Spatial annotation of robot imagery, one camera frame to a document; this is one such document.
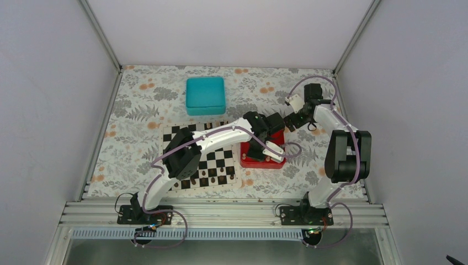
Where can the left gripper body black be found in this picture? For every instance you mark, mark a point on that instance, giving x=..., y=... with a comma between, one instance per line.
x=251, y=152

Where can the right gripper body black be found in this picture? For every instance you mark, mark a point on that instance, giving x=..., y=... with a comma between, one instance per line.
x=299, y=122

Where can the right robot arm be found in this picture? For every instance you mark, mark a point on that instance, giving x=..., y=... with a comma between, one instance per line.
x=348, y=157

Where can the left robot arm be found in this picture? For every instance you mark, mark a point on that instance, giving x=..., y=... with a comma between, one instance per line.
x=182, y=155

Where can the red plastic tray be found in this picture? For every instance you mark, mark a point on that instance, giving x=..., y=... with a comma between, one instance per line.
x=277, y=138

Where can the black white chessboard mat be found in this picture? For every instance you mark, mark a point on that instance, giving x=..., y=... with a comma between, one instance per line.
x=226, y=157

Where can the teal plastic box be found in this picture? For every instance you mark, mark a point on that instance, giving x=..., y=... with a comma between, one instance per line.
x=205, y=96

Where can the floral patterned tablecloth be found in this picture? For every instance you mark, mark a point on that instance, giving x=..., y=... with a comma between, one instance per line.
x=152, y=97

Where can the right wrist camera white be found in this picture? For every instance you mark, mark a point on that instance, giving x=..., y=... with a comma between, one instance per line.
x=296, y=102

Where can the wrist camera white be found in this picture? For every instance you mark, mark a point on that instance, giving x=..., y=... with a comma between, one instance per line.
x=274, y=152
x=296, y=102

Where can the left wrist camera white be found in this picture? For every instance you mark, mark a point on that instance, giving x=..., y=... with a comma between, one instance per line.
x=274, y=152

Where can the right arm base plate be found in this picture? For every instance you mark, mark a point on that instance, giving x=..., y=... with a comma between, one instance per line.
x=308, y=216

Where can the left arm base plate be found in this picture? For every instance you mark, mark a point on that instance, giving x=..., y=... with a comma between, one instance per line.
x=127, y=216

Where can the aluminium rail frame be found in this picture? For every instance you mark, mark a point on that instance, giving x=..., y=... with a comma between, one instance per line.
x=223, y=214

